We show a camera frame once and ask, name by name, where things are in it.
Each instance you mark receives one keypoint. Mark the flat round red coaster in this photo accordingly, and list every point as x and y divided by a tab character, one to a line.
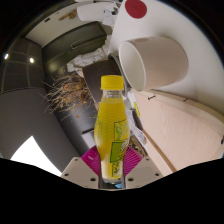
135	8

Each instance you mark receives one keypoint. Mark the small yellow tape strip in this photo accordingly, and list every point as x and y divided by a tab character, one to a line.
137	109

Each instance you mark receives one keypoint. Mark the wooden figure by wall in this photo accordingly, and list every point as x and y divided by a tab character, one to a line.
68	15

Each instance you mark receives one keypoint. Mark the white mug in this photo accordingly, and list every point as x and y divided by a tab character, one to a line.
163	61

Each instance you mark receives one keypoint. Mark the white chair with papers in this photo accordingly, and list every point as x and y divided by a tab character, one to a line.
93	11

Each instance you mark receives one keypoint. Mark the light wooden board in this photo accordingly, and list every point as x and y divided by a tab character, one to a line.
180	130

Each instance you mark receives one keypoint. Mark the stack of papers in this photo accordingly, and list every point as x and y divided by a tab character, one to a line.
110	16

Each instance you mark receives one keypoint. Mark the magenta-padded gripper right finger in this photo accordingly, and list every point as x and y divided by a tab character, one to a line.
145	171

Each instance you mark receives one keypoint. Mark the long ceiling light strip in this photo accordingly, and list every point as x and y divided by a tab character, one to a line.
31	153

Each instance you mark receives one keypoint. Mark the round ceiling spot light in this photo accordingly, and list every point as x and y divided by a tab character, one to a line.
6	56
31	60

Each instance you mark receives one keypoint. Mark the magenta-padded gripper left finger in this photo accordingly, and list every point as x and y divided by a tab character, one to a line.
76	171

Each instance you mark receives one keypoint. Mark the dried plant in dark pot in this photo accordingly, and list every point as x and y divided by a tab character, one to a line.
96	71

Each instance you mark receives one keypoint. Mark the yellow drink bottle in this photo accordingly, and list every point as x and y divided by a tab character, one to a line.
110	126

